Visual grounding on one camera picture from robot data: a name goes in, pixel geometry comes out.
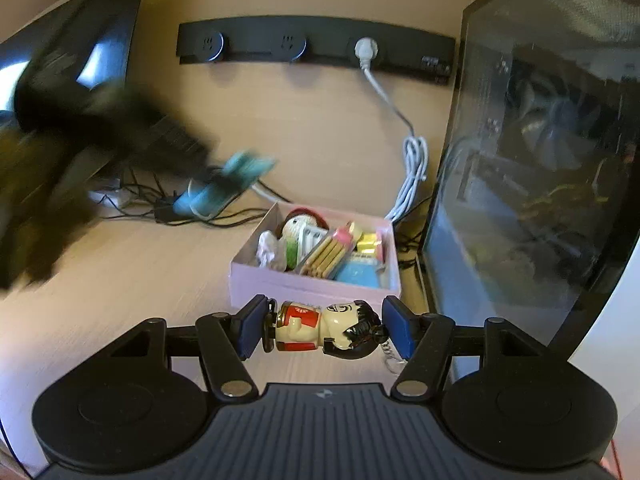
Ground pink cardboard box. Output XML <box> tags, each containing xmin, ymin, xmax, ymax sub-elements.
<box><xmin>229</xmin><ymin>203</ymin><xmax>401</xmax><ymax>313</ymax></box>

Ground black haired figurine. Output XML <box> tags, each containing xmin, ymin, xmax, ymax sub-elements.
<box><xmin>262</xmin><ymin>300</ymin><xmax>390</xmax><ymax>360</ymax></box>

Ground blue toy block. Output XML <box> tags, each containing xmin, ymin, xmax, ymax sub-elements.
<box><xmin>333</xmin><ymin>252</ymin><xmax>385</xmax><ymax>288</ymax></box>

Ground yellow pink toy cup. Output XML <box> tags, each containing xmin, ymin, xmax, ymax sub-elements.
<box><xmin>356</xmin><ymin>232</ymin><xmax>384</xmax><ymax>263</ymax></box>

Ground wooden card with red piece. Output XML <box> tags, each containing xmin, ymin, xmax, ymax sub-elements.
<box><xmin>295</xmin><ymin>222</ymin><xmax>362</xmax><ymax>280</ymax></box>

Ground crochet doll with red hat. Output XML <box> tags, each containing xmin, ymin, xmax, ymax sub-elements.
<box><xmin>281</xmin><ymin>208</ymin><xmax>329</xmax><ymax>270</ymax></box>

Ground teal toy clip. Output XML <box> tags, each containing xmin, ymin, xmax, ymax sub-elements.
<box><xmin>172</xmin><ymin>151</ymin><xmax>277</xmax><ymax>221</ymax></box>

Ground black monitor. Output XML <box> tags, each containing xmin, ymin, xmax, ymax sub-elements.
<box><xmin>0</xmin><ymin>0</ymin><xmax>151</xmax><ymax>187</ymax></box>

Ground white power strip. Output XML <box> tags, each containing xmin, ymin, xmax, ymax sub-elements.
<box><xmin>88</xmin><ymin>188</ymin><xmax>132</xmax><ymax>209</ymax></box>

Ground glass computer case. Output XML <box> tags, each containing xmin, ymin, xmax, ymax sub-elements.
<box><xmin>421</xmin><ymin>0</ymin><xmax>639</xmax><ymax>356</ymax></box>

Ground white plug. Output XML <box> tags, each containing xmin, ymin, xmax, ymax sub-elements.
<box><xmin>354</xmin><ymin>37</ymin><xmax>378</xmax><ymax>70</ymax></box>

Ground black cables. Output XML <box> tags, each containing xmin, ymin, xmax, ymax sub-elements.
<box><xmin>94</xmin><ymin>167</ymin><xmax>281</xmax><ymax>229</ymax></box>

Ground coiled white cable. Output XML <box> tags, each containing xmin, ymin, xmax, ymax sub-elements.
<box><xmin>364</xmin><ymin>66</ymin><xmax>431</xmax><ymax>224</ymax></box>

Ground black wall socket strip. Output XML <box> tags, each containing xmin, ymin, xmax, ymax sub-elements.
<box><xmin>176</xmin><ymin>15</ymin><xmax>456</xmax><ymax>86</ymax></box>

